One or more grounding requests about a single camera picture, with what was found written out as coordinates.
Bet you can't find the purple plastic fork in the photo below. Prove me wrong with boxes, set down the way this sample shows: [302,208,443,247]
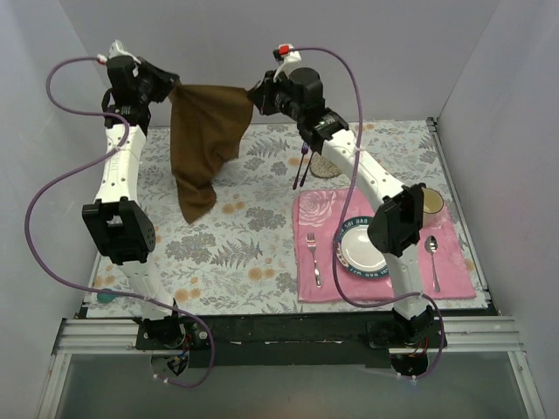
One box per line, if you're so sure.
[292,142,309,190]

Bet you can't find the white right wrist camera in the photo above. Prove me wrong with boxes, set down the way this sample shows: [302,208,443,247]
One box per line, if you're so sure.
[273,44,301,80]

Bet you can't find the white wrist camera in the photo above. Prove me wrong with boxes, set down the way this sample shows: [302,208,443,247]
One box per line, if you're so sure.
[96,39,141,65]
[273,44,301,80]

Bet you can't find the purple plastic spoon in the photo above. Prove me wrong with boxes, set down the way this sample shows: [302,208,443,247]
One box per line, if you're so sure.
[299,151,314,188]

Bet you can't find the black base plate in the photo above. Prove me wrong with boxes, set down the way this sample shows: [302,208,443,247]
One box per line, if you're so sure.
[135,312,446,368]

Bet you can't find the white plate green rim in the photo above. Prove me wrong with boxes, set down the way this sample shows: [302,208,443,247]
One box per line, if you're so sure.
[335,216,389,279]

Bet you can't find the speckled round coaster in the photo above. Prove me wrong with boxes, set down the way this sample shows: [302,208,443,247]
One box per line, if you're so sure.
[310,154,342,179]

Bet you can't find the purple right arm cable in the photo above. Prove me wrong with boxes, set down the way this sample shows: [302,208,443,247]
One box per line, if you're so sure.
[296,45,445,380]

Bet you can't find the silver metal fork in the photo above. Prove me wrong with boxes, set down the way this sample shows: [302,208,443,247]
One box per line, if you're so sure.
[307,232,322,288]

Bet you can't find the silver metal spoon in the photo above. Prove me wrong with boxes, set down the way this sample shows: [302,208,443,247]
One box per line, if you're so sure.
[424,235,441,293]

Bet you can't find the floral tablecloth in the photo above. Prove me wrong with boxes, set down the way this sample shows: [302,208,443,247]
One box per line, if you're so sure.
[85,120,490,319]

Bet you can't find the brown cloth napkin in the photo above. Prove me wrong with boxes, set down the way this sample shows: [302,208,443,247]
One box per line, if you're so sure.
[169,85,253,223]

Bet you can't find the cream mug dark rim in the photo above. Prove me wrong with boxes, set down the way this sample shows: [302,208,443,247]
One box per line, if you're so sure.
[422,188,445,228]

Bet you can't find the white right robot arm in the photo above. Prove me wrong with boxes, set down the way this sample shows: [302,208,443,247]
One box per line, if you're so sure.
[248,67,435,347]

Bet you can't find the teal plastic spoon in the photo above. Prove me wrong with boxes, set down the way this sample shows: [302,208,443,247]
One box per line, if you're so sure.
[96,288,118,305]

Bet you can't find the pink floral placemat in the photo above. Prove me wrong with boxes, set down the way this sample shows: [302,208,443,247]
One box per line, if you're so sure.
[293,189,475,303]

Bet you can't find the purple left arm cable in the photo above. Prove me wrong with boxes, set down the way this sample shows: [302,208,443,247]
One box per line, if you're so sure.
[24,54,217,388]

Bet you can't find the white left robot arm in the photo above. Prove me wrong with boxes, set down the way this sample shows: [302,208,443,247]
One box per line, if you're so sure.
[82,55,186,349]

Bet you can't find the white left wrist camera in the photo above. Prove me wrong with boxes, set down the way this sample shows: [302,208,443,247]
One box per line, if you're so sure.
[96,39,141,65]

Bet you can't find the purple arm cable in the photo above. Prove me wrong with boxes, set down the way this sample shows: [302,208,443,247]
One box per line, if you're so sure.
[24,54,217,388]
[296,45,445,380]

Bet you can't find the aluminium front rail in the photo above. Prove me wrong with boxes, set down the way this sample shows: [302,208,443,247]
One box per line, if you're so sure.
[53,316,525,354]

